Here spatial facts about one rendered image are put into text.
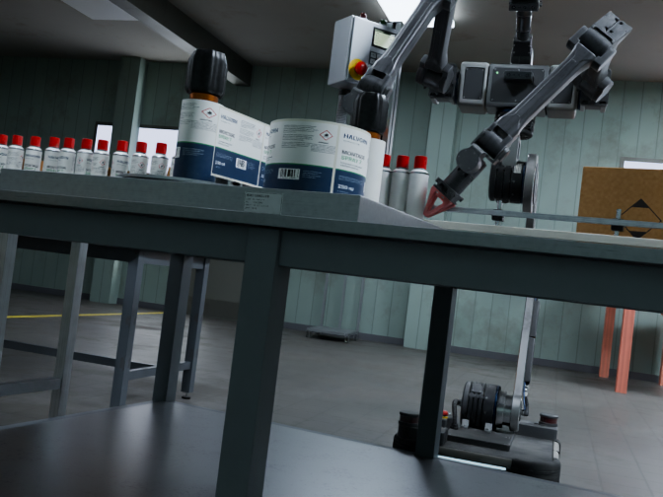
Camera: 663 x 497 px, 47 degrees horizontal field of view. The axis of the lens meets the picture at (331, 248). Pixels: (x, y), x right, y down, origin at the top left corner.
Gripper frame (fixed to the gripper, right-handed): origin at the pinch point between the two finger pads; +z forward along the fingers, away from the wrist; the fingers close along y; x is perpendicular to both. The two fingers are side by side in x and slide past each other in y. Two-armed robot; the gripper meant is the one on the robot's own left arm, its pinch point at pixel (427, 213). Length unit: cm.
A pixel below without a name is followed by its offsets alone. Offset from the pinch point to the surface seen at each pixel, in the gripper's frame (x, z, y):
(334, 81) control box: -47.3, -9.0, -1.3
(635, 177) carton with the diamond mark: 29, -43, -19
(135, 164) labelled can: -80, 51, 2
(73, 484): 0, 92, 57
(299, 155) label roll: -5, 4, 68
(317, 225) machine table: 14, 7, 85
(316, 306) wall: -236, 229, -691
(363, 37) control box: -49, -23, -1
